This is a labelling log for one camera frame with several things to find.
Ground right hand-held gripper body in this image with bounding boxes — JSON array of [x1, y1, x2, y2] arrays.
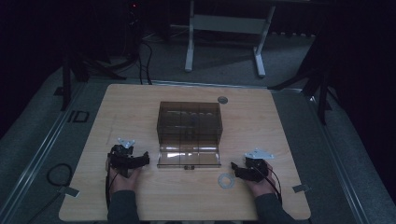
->
[[243, 147, 276, 184]]

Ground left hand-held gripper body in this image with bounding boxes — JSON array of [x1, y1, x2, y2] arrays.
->
[[107, 137, 145, 178]]

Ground person's right hand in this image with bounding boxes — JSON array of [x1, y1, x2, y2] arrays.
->
[[245, 160, 278, 199]]

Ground person's left hand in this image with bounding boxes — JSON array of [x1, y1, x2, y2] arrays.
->
[[106, 157, 143, 196]]

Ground grey tape strip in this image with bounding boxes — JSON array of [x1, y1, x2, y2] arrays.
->
[[59, 186, 80, 199], [291, 184, 312, 194]]

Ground brown transparent plastic box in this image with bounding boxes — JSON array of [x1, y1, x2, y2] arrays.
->
[[156, 101, 224, 171]]

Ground black tripod stand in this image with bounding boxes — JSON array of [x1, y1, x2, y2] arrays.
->
[[266, 34, 342, 126], [53, 43, 128, 112]]

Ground clear tape ring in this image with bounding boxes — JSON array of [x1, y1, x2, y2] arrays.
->
[[217, 173, 236, 190]]

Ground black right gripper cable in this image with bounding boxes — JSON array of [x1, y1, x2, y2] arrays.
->
[[252, 165, 284, 205]]

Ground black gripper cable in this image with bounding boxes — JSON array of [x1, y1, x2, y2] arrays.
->
[[252, 165, 284, 205], [105, 170, 120, 210]]

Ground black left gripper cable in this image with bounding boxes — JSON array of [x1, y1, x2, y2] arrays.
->
[[105, 170, 120, 210]]

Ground black looped floor cable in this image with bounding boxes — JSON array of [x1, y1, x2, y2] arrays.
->
[[24, 162, 75, 224]]

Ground metal floor rail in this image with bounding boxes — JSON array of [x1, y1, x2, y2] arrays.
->
[[301, 90, 372, 224], [0, 81, 89, 224]]

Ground black hanging cables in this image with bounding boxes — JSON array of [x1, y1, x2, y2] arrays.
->
[[125, 0, 154, 86]]

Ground white desk frame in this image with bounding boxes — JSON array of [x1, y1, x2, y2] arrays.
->
[[184, 0, 277, 78]]

